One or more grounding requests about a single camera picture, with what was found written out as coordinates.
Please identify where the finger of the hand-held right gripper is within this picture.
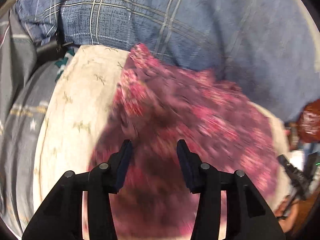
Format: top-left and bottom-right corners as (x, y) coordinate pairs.
(277, 154), (308, 201)

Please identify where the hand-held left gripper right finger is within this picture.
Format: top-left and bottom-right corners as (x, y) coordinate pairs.
(176, 139), (287, 240)

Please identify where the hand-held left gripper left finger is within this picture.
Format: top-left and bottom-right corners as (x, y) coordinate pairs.
(22, 139), (133, 240)

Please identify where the purple floral garment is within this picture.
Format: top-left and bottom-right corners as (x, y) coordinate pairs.
(86, 42), (282, 240)

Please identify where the person's right hand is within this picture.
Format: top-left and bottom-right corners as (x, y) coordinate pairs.
(274, 194), (300, 233)

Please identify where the red plastic bag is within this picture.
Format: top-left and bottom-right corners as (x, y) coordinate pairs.
(296, 100), (320, 143)

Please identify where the grey star-print bedsheet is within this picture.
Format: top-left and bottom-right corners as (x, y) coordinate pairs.
(0, 7), (75, 233)

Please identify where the blue plaid quilt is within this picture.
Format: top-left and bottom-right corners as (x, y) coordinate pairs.
(14, 0), (320, 123)

